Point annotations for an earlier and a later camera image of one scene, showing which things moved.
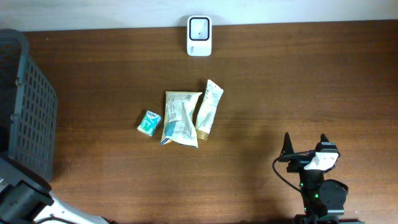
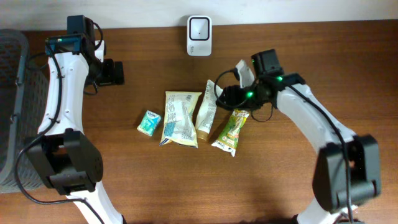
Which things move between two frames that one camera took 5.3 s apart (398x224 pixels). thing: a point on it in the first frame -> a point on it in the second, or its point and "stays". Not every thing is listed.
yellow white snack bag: (179, 127) stays
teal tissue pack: (149, 123) stays
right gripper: (300, 167) -> (232, 95)
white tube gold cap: (209, 108) stays
